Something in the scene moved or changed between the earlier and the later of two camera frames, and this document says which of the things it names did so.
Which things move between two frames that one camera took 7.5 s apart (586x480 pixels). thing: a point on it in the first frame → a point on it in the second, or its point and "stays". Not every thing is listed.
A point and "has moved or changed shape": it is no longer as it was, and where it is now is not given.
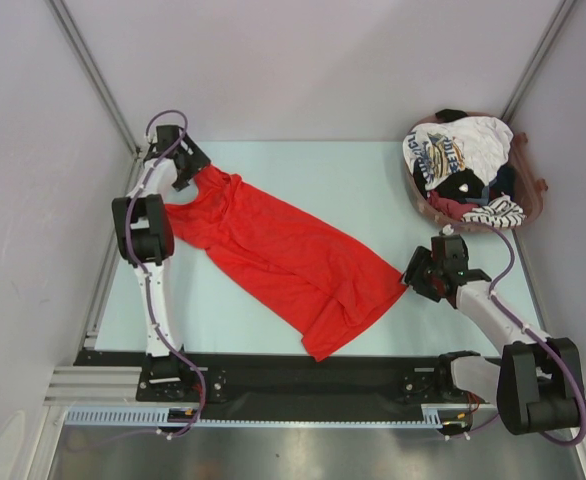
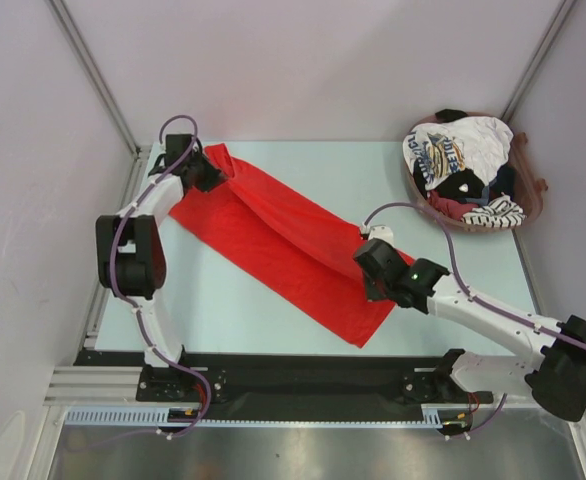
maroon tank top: [449, 207] stays
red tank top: [326, 288] has moved or changed shape
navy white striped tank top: [500, 212] stays
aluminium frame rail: [94, 386] stays
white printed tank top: [481, 144] stays
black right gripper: [420, 258] → [372, 294]
